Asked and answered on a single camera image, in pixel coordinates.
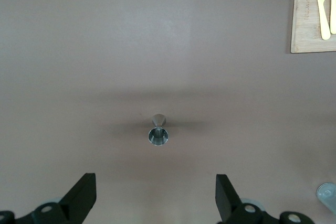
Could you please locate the green bottle with glass base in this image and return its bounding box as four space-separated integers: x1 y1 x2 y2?
316 182 336 213

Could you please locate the yellow plastic fork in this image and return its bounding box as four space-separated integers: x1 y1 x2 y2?
325 0 336 35

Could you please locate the brown table mat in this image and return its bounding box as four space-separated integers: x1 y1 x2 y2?
0 0 336 224

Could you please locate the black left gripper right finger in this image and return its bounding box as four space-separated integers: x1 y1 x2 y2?
215 173 313 224

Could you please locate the yellow plastic knife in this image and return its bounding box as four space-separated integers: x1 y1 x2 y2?
312 0 331 40

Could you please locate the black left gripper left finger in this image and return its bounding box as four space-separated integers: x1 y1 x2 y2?
0 173 97 224

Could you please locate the small clear glass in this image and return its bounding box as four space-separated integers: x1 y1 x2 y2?
148 113 169 147

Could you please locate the wooden cutting board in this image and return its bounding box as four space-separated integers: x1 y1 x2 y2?
290 0 336 54

